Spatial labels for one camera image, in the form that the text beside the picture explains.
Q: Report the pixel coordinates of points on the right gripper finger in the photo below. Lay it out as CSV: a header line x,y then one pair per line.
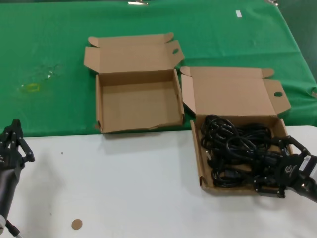
x,y
289,146
268,188

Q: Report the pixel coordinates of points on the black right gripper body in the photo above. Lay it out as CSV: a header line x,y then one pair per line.
x,y
291,171

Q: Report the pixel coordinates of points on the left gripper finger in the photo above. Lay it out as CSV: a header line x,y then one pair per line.
x,y
7,138
23,146

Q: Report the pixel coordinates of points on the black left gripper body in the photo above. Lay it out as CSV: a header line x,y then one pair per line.
x,y
10,160

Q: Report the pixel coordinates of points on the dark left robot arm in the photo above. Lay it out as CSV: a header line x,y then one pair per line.
x,y
7,191

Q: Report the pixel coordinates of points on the open cardboard box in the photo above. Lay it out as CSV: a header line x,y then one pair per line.
x,y
230,94

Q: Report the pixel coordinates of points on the cardboard box with torn rim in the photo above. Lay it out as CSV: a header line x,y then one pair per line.
x,y
138,109

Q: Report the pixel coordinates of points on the round brown sticker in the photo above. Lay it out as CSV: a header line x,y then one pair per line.
x,y
76,224

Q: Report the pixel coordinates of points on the green tablecloth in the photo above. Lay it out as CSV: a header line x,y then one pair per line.
x,y
49,37

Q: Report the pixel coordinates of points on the small white label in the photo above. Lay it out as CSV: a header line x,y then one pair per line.
x,y
238,14

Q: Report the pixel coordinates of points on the metal cloth clip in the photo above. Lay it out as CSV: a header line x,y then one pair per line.
x,y
137,3
272,1

